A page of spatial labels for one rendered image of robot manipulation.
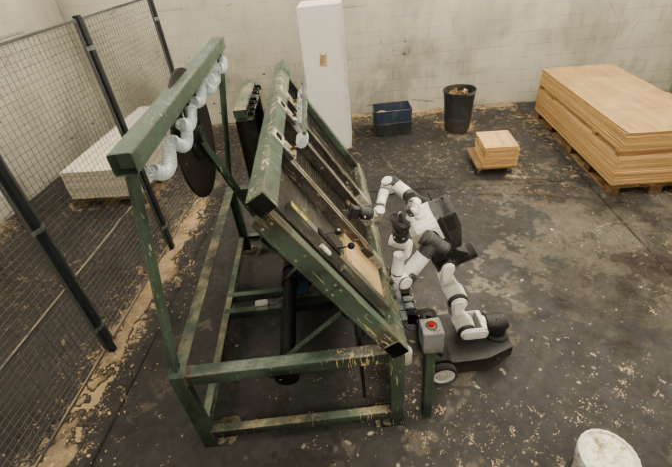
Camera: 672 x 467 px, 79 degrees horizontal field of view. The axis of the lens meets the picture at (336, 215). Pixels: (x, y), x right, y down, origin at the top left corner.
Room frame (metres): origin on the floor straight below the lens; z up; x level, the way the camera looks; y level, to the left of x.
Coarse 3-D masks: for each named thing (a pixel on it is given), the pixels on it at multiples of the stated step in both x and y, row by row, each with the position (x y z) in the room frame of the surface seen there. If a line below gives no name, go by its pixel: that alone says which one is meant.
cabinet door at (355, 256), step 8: (344, 240) 2.00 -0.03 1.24; (344, 248) 1.92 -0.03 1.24; (352, 256) 1.91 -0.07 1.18; (360, 256) 2.01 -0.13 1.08; (352, 264) 1.81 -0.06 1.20; (360, 264) 1.91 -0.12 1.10; (368, 264) 2.02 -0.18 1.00; (360, 272) 1.82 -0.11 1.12; (368, 272) 1.92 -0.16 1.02; (376, 272) 2.02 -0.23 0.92; (368, 280) 1.83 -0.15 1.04; (376, 280) 1.92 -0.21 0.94; (376, 288) 1.83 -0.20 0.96
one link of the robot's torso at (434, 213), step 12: (432, 204) 2.07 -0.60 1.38; (444, 204) 2.03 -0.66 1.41; (408, 216) 2.08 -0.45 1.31; (420, 216) 2.00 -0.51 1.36; (432, 216) 1.97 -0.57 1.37; (444, 216) 1.92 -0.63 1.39; (456, 216) 1.92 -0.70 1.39; (420, 228) 1.91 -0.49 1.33; (432, 228) 1.89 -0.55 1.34; (444, 228) 1.88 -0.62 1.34; (456, 228) 1.92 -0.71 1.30; (456, 240) 1.92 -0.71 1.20
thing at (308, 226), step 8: (288, 208) 1.71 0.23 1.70; (296, 216) 1.71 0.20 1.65; (304, 224) 1.71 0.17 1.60; (312, 224) 1.75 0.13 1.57; (312, 232) 1.71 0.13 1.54; (320, 240) 1.71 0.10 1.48; (328, 248) 1.71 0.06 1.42; (336, 256) 1.71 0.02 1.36; (344, 256) 1.76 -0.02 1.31; (352, 272) 1.71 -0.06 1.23; (360, 280) 1.71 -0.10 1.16; (368, 288) 1.71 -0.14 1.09; (376, 296) 1.71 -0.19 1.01; (384, 304) 1.71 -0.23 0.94
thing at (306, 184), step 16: (288, 144) 2.13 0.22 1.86; (304, 144) 2.09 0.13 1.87; (288, 160) 2.08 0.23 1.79; (304, 176) 2.08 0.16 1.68; (304, 192) 2.08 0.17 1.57; (320, 192) 2.11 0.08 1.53; (320, 208) 2.08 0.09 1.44; (336, 208) 2.13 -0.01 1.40; (336, 224) 2.08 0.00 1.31; (352, 240) 2.08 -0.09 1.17; (368, 256) 2.08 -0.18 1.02
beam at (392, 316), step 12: (360, 180) 3.29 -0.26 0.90; (372, 228) 2.53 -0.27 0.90; (372, 240) 2.40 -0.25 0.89; (384, 264) 2.17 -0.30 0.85; (384, 276) 2.00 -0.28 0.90; (384, 288) 1.89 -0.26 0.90; (396, 312) 1.72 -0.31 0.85; (396, 324) 1.59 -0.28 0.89; (384, 348) 1.47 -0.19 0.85; (396, 348) 1.46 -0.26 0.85; (408, 348) 1.48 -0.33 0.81
